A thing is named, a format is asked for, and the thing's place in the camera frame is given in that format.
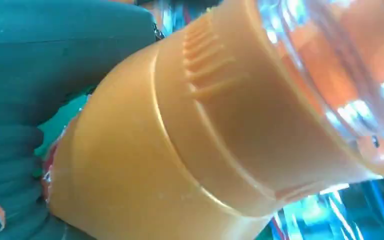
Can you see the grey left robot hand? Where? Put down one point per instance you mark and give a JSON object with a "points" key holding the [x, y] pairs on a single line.
{"points": [[46, 49]]}

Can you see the orange drink bottle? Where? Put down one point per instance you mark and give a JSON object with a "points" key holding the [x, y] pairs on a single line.
{"points": [[212, 132]]}

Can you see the green table mat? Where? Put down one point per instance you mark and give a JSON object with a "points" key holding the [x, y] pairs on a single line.
{"points": [[61, 122]]}

